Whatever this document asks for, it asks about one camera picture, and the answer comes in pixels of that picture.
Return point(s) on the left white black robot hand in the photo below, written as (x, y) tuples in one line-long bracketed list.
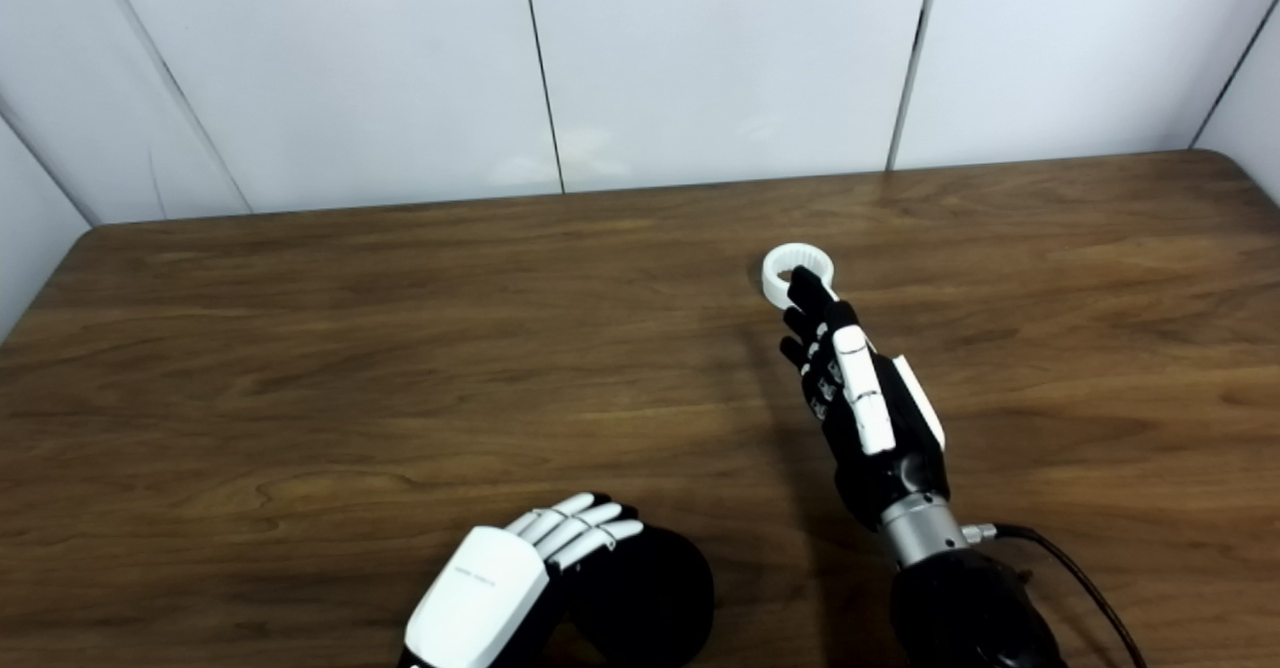
[(480, 588)]

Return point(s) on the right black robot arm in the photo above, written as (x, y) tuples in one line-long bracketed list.
[(960, 608)]

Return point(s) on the round black part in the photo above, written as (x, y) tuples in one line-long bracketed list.
[(640, 598)]

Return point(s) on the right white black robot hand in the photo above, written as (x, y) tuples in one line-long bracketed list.
[(885, 468)]

